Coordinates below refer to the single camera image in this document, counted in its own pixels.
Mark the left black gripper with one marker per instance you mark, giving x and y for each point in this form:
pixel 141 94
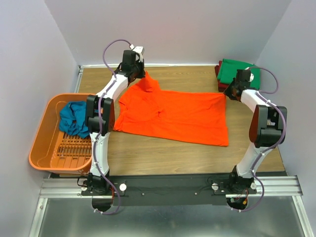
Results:
pixel 139 73

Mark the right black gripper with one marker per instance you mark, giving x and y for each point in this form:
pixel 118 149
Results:
pixel 232 90

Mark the orange t shirt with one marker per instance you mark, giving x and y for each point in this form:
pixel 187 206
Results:
pixel 146 109

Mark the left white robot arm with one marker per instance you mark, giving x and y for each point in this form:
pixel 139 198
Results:
pixel 100 117

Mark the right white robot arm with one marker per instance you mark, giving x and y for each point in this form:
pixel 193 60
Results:
pixel 267 129

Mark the folded dark red t shirt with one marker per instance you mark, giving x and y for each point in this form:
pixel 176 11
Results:
pixel 221 86

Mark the folded green t shirt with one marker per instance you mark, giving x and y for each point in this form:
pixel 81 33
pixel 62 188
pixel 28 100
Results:
pixel 229 69

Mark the teal t shirt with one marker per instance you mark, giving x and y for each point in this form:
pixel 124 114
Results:
pixel 72 119

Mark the orange plastic basket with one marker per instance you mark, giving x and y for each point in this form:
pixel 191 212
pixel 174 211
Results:
pixel 56 151

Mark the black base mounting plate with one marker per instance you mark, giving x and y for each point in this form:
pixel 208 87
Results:
pixel 114 197

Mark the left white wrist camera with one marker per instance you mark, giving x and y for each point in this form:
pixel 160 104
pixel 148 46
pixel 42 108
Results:
pixel 139 50

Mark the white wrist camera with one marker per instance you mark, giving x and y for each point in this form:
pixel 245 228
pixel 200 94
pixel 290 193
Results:
pixel 251 75
pixel 139 50

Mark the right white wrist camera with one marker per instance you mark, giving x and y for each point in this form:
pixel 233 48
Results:
pixel 251 75

